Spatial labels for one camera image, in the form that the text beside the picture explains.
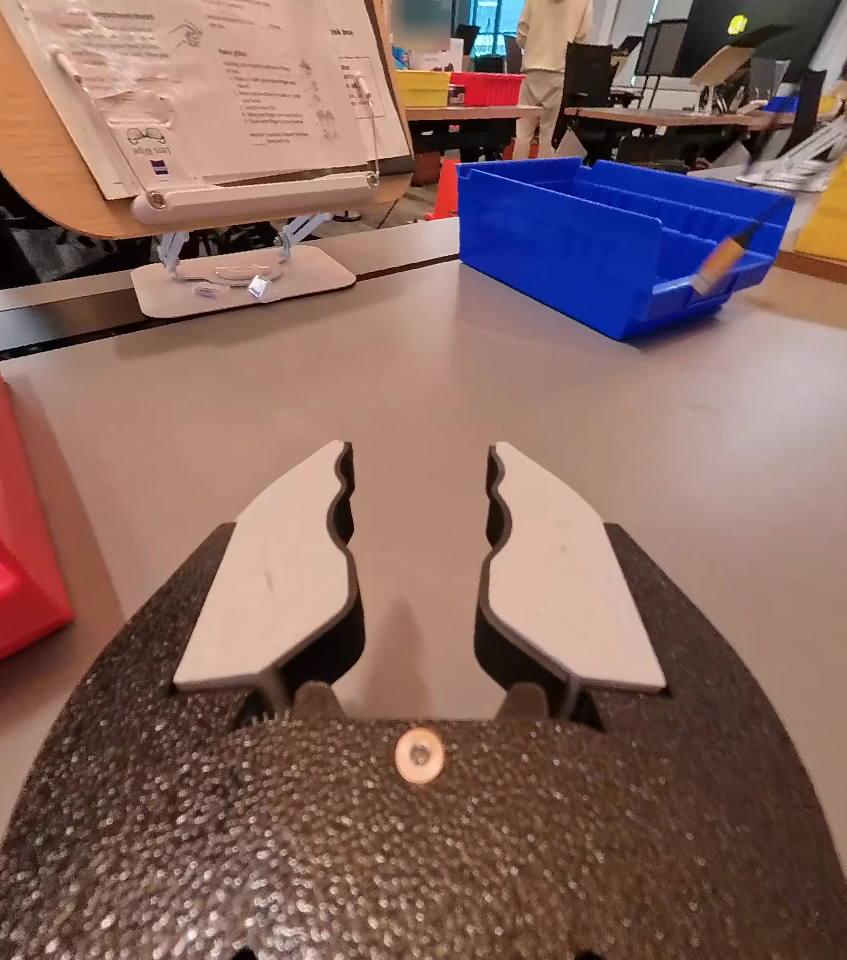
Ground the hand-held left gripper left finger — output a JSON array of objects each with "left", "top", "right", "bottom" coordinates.
[{"left": 170, "top": 439, "right": 366, "bottom": 712}]

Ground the wooden document stand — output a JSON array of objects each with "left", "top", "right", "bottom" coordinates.
[{"left": 0, "top": 0, "right": 419, "bottom": 321}]

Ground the orange traffic cone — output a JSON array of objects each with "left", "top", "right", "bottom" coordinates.
[{"left": 429, "top": 159, "right": 462, "bottom": 221}]

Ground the black mesh chair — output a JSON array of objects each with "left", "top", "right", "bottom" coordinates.
[{"left": 552, "top": 42, "right": 617, "bottom": 155}]

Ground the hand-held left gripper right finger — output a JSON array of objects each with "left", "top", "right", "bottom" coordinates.
[{"left": 473, "top": 441, "right": 670, "bottom": 715}]

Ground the red plastic bin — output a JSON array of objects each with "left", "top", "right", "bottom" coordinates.
[{"left": 0, "top": 277, "right": 77, "bottom": 693}]

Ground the blue plastic bin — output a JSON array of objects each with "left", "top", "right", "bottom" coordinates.
[{"left": 457, "top": 155, "right": 797, "bottom": 343}]

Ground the white text sheet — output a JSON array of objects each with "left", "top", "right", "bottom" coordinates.
[{"left": 322, "top": 0, "right": 415, "bottom": 170}]

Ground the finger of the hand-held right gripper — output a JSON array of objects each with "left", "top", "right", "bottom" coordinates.
[
  {"left": 749, "top": 111, "right": 847, "bottom": 170},
  {"left": 738, "top": 142, "right": 847, "bottom": 190}
]

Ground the illustrated instruction sheet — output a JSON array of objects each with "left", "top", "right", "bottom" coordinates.
[{"left": 0, "top": 0, "right": 342, "bottom": 202}]

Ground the large dark screen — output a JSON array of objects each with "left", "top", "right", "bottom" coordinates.
[{"left": 674, "top": 0, "right": 845, "bottom": 84}]

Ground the small yellow plastic bin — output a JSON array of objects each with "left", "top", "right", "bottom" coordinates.
[{"left": 395, "top": 69, "right": 455, "bottom": 108}]

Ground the small red ribbed bin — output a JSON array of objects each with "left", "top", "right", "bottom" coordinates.
[{"left": 449, "top": 72, "right": 527, "bottom": 108}]

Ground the tilted tan document stand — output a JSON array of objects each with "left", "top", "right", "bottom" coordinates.
[{"left": 689, "top": 45, "right": 758, "bottom": 90}]

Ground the black cable with gold plugs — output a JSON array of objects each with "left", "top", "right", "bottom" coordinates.
[{"left": 692, "top": 196, "right": 796, "bottom": 295}]

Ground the white lens wipe packet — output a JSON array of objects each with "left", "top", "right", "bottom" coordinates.
[{"left": 103, "top": 123, "right": 179, "bottom": 202}]

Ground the brown work table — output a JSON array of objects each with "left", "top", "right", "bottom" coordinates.
[
  {"left": 404, "top": 105, "right": 545, "bottom": 162},
  {"left": 566, "top": 107, "right": 800, "bottom": 162}
]

